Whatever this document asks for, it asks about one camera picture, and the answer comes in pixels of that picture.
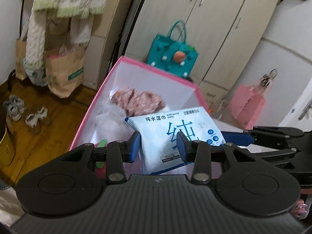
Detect large blue wet wipes pack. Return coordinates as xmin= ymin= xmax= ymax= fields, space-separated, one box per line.
xmin=125 ymin=107 xmax=225 ymax=174

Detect teal felt handbag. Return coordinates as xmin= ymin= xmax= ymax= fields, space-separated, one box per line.
xmin=147 ymin=20 xmax=198 ymax=78

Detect pink paper shopping bag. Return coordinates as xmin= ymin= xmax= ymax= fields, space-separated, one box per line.
xmin=229 ymin=85 xmax=266 ymax=129

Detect person's right hand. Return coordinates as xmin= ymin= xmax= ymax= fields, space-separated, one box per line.
xmin=292 ymin=199 xmax=307 ymax=219

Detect grey sneaker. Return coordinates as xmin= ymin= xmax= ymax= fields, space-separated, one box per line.
xmin=3 ymin=95 xmax=26 ymax=121

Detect pink storage box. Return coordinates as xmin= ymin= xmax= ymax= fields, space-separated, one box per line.
xmin=70 ymin=57 xmax=208 ymax=150

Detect cream knitted cardigan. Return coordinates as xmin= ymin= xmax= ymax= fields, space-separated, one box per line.
xmin=24 ymin=0 xmax=107 ymax=69

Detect brown paper bag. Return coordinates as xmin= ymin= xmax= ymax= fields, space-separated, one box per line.
xmin=44 ymin=46 xmax=85 ymax=98

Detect pink floral fabric cap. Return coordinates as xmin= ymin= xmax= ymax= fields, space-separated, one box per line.
xmin=111 ymin=88 xmax=166 ymax=117

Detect beige wardrobe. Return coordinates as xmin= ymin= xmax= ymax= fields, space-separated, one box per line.
xmin=121 ymin=0 xmax=278 ymax=105

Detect silver door handle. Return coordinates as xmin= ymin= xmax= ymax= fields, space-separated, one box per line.
xmin=298 ymin=99 xmax=312 ymax=121

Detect white mesh bath pouf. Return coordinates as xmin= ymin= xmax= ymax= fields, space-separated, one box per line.
xmin=96 ymin=101 xmax=134 ymax=143

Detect hair ties on hook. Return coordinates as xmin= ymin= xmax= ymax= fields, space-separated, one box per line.
xmin=259 ymin=68 xmax=279 ymax=89

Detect pink strawberry plush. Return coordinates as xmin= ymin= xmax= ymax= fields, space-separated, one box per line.
xmin=95 ymin=139 xmax=107 ymax=179

